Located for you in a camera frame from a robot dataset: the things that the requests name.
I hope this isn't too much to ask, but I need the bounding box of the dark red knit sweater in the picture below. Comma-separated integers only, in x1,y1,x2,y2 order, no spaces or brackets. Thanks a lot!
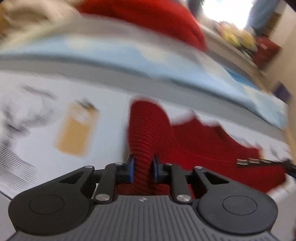
117,100,286,195

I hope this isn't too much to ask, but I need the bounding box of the purple box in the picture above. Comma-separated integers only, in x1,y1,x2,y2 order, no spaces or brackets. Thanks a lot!
273,83,291,103

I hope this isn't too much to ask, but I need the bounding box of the light blue folded sheet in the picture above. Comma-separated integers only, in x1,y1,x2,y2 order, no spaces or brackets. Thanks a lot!
1,35,287,130

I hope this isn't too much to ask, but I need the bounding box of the dark red cushion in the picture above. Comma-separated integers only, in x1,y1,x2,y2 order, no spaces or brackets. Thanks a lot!
252,36,281,69

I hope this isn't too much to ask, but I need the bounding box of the yellow plush toy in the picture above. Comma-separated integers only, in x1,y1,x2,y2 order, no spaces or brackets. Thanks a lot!
217,22,257,53

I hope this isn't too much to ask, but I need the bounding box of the bright red folded blanket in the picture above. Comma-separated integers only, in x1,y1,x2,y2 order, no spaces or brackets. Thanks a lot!
78,0,207,51

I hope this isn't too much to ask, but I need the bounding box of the window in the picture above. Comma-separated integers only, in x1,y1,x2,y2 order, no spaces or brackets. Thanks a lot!
202,0,254,29

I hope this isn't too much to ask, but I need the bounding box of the cream folded blanket stack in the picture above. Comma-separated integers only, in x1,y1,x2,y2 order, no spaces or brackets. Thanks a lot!
1,1,82,38

